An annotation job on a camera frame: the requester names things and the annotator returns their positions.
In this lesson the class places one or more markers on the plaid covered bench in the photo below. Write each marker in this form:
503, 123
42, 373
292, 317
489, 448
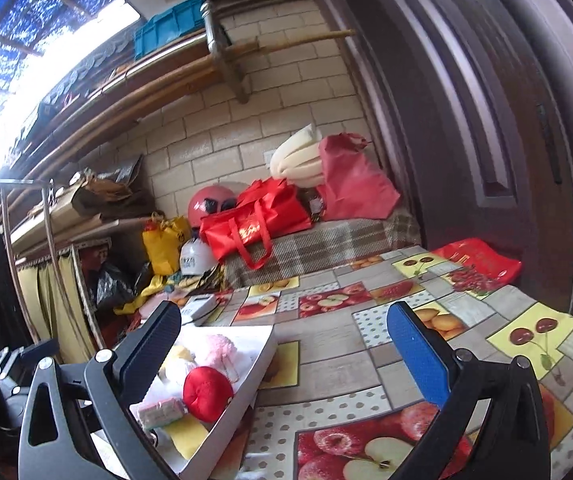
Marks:
326, 245

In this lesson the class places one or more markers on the yellow shelf curtain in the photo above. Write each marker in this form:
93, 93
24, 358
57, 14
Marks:
56, 295

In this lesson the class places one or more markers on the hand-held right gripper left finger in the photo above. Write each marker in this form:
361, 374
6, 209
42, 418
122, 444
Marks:
149, 350

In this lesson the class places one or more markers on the bundle of bamboo poles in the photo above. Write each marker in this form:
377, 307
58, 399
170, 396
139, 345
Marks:
156, 90

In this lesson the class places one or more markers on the red printed plastic bag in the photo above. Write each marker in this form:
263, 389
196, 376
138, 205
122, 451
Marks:
481, 265

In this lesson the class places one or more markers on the pale yellow plush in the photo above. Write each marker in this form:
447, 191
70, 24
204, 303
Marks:
176, 360

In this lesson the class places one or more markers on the red nonwoven bag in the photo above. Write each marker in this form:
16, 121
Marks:
351, 180

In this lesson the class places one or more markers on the white wall socket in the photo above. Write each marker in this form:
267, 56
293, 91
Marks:
271, 158

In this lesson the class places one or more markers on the red glossy tote bag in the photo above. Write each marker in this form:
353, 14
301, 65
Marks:
261, 215

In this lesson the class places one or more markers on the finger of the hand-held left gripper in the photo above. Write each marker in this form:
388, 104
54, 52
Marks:
39, 350

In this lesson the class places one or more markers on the wooden wall bracket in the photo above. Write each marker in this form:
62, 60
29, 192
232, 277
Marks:
224, 45

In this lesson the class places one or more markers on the metal clothes rack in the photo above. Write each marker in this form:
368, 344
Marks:
54, 240

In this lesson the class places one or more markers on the white metal shelf unit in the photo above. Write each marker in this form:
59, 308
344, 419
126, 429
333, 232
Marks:
66, 227

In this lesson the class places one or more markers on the cream foam rolls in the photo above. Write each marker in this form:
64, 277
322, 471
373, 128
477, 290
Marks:
294, 155

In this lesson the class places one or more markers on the black plastic bag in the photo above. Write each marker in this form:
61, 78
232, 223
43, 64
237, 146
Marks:
116, 285

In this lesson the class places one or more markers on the white cardboard tray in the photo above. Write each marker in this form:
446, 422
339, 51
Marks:
256, 355

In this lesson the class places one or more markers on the dark brown panel door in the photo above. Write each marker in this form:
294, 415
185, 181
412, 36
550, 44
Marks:
466, 85

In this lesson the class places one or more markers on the red plush apple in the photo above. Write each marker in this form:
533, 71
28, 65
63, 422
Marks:
209, 392

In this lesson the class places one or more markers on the blue plastic crate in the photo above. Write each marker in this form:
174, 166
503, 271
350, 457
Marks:
166, 27

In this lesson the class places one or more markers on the brown paper bags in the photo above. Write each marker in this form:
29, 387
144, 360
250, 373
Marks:
111, 190

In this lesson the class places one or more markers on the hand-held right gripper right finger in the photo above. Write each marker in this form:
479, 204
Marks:
416, 350

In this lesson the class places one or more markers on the yellow shopping bag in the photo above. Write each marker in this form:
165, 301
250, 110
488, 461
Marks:
164, 247

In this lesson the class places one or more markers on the yellow sponge wedge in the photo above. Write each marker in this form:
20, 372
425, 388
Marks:
191, 437

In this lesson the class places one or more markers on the red helmet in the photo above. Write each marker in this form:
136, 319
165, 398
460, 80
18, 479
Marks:
206, 205

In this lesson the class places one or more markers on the white helmet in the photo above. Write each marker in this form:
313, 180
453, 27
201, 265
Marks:
196, 257

